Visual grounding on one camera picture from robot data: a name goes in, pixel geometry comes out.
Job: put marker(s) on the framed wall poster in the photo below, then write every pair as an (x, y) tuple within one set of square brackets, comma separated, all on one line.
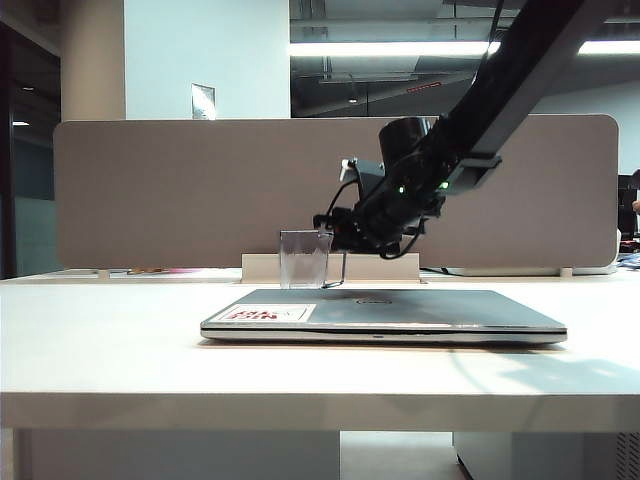
[(202, 101)]

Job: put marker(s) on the beige desk divider panel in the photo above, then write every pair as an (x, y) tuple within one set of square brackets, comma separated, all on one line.
[(200, 190)]

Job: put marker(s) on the silver Dell laptop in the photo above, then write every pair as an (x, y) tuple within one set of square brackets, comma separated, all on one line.
[(385, 320)]

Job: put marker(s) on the transparent grey water cup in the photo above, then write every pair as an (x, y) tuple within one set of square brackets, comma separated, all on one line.
[(302, 260)]

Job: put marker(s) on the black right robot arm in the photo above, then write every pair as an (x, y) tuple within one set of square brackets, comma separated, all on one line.
[(500, 75)]

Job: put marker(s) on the blue checkered cloth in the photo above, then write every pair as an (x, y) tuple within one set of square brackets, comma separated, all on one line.
[(631, 261)]

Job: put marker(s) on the person in dark clothes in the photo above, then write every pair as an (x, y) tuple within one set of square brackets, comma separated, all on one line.
[(635, 200)]

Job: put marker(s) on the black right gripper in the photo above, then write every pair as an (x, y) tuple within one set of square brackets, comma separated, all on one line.
[(380, 220)]

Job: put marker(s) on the long ceiling light strip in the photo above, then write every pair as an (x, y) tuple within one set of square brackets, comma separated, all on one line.
[(375, 48)]

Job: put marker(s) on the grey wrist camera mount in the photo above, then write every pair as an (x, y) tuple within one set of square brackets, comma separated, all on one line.
[(367, 175)]

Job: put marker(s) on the white red laptop sticker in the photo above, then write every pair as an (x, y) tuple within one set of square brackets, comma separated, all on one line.
[(270, 314)]

